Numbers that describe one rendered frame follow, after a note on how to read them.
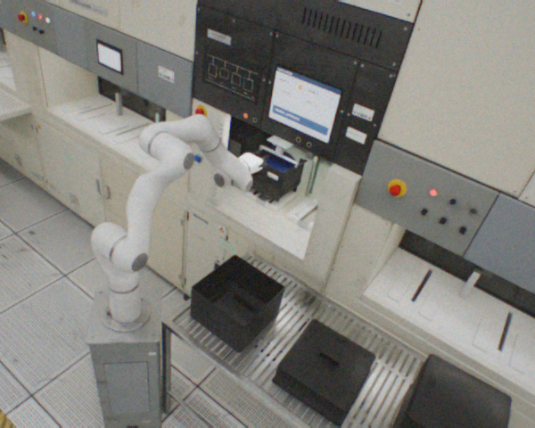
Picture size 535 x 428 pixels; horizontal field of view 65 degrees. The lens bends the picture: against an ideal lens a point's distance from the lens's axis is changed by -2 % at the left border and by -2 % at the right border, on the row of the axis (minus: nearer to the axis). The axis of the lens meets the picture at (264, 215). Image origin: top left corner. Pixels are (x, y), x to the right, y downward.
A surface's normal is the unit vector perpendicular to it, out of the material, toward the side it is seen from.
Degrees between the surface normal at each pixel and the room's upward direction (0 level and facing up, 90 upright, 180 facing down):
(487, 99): 90
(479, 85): 90
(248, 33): 90
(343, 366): 0
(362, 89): 90
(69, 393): 0
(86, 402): 0
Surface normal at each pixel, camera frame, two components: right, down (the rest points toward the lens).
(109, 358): 0.15, 0.62
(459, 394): 0.15, -0.78
